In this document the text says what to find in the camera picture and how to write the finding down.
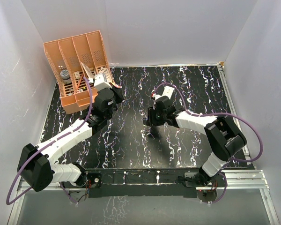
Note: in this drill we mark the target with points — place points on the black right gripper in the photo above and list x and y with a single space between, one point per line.
151 121

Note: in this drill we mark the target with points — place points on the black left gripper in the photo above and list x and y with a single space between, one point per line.
117 92

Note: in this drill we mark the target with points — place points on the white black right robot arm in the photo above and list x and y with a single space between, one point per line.
224 136

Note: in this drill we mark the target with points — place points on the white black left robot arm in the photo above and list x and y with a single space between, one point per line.
38 165

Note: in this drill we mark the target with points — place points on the white label packet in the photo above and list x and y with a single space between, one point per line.
106 72

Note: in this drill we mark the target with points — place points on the white packet in organizer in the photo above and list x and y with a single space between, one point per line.
88 71

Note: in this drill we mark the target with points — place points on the small white card box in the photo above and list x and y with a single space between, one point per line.
77 75

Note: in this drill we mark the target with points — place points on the round grey tin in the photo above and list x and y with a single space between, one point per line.
65 76

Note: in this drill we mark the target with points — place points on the orange plastic file organizer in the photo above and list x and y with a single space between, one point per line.
68 53

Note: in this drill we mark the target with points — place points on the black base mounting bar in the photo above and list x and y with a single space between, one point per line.
145 182

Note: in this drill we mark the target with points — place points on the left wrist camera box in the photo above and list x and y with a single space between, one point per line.
100 82

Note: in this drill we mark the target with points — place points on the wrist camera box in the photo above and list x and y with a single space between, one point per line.
168 91
100 82

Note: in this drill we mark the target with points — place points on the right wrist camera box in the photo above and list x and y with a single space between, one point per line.
168 91

